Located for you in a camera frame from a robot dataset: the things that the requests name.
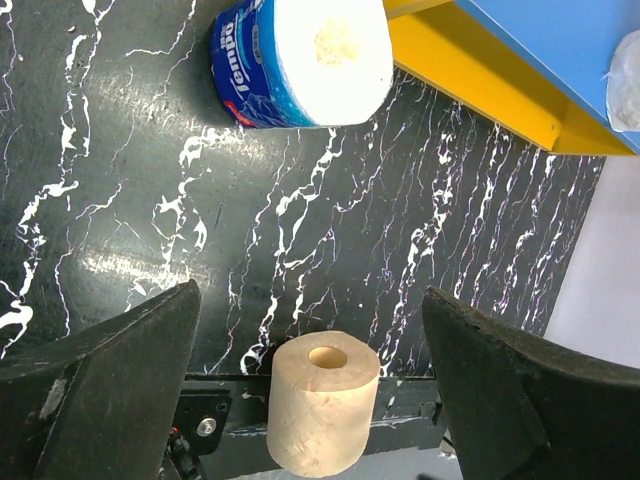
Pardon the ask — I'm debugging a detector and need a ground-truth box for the blue white paper roll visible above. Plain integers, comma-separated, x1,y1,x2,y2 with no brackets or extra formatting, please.
209,0,394,129

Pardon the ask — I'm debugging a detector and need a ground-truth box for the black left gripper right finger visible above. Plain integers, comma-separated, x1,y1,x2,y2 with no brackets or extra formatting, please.
422,287,639,479

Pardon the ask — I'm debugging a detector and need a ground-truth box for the yellow pink blue shelf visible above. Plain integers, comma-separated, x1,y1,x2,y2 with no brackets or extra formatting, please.
384,1,639,156

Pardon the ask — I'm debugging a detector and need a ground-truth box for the brown paper roll front edge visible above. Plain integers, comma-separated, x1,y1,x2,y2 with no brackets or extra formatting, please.
266,330,380,478

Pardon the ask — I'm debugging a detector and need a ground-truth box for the black marble table mat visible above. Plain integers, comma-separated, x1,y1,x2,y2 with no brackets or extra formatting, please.
1,1,604,376

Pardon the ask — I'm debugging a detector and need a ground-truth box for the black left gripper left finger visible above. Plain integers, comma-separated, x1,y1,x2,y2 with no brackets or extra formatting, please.
1,280,201,479

